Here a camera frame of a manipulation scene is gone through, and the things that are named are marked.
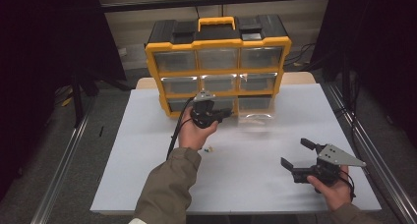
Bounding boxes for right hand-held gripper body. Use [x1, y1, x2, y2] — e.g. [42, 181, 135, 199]
[291, 143, 368, 187]

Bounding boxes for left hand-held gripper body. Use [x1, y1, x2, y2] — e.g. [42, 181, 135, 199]
[190, 90, 218, 130]

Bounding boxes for clear plastic drawer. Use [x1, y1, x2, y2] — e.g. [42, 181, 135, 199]
[237, 95, 275, 131]

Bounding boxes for yellow black organizer cabinet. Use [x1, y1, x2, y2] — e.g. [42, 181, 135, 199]
[145, 15, 293, 119]

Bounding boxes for person's left hand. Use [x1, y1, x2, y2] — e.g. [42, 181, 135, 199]
[177, 105, 219, 151]

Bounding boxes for person's right hand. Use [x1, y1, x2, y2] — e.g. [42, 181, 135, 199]
[307, 165, 352, 212]

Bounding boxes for grid of clear bins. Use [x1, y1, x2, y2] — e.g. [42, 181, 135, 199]
[152, 46, 283, 113]

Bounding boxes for black horizontal bar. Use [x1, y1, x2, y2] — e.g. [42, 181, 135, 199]
[99, 0, 332, 14]

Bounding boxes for black curtain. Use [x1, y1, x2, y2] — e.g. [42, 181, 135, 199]
[0, 0, 127, 198]
[309, 0, 417, 146]

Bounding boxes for black metal stand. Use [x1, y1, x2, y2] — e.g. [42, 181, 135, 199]
[70, 71, 132, 129]

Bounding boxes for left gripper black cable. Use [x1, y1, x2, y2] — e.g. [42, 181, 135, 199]
[165, 96, 195, 161]

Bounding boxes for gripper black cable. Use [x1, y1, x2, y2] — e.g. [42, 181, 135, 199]
[338, 169, 357, 198]
[165, 96, 195, 161]

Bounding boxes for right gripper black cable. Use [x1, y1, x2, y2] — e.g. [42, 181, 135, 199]
[338, 169, 357, 198]

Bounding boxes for aluminium floor rail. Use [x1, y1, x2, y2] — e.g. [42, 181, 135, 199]
[326, 83, 417, 224]
[30, 95, 96, 224]

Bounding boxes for black floor cables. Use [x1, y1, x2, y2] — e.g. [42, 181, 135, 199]
[283, 42, 316, 68]

